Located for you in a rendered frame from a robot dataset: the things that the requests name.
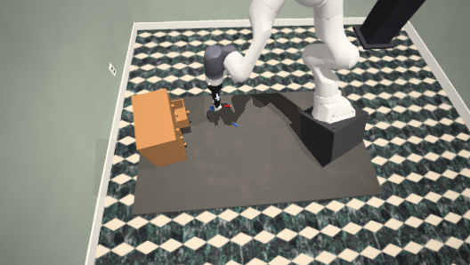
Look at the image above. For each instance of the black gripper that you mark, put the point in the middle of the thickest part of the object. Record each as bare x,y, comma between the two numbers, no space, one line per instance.
215,90

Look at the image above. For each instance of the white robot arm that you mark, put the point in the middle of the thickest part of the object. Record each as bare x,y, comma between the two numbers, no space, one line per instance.
328,26

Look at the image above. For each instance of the wooden chest of drawers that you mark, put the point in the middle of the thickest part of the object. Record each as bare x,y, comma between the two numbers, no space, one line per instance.
154,129

